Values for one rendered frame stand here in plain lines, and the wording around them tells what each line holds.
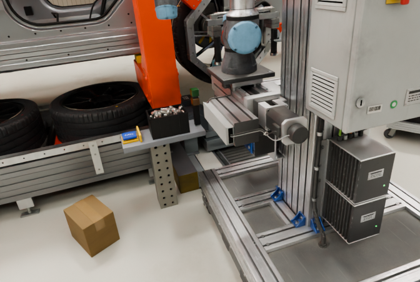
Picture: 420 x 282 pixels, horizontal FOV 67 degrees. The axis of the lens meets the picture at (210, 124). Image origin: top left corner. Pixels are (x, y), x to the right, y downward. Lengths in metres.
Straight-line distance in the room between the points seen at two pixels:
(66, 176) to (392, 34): 1.73
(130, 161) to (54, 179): 0.43
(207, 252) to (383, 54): 1.14
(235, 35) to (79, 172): 1.28
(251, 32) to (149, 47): 0.72
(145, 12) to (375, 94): 1.14
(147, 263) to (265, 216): 0.59
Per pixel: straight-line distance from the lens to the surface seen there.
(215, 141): 2.18
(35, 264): 1.85
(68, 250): 1.84
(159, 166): 1.74
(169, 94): 1.79
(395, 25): 0.95
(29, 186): 2.08
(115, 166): 2.01
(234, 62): 1.31
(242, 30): 1.13
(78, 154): 1.96
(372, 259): 1.39
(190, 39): 1.90
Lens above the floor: 1.19
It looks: 25 degrees down
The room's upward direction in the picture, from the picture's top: 5 degrees counter-clockwise
